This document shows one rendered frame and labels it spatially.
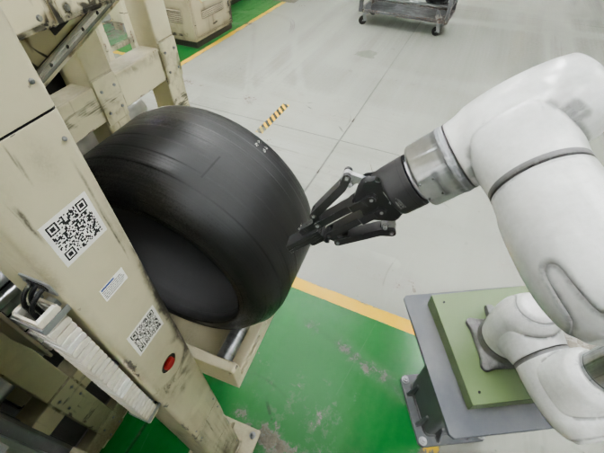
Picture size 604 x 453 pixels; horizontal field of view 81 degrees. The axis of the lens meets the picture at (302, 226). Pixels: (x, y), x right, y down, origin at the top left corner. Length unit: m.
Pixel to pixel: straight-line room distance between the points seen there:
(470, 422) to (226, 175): 1.05
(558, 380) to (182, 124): 1.08
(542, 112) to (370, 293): 1.89
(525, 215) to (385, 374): 1.70
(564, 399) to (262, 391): 1.29
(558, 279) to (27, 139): 0.54
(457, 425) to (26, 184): 1.23
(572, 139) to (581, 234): 0.10
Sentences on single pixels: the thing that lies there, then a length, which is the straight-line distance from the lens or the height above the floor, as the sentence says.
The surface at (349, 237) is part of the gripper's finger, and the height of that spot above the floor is 1.44.
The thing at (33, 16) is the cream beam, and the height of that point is 1.66.
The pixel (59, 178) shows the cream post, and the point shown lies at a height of 1.58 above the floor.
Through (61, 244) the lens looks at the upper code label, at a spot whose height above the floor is 1.51.
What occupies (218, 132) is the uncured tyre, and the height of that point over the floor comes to 1.45.
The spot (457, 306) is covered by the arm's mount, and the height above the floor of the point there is 0.71.
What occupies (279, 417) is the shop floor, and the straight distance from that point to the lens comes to 1.92.
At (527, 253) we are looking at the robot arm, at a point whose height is 1.60.
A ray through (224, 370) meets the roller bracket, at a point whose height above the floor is 0.94.
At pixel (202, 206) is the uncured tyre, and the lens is 0.67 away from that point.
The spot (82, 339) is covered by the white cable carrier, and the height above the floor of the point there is 1.34.
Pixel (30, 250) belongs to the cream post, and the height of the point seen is 1.53.
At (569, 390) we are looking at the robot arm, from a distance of 1.15.
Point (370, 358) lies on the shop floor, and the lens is 2.04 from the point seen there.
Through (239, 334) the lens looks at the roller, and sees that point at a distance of 1.06.
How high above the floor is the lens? 1.86
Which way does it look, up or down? 47 degrees down
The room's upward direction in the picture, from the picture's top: straight up
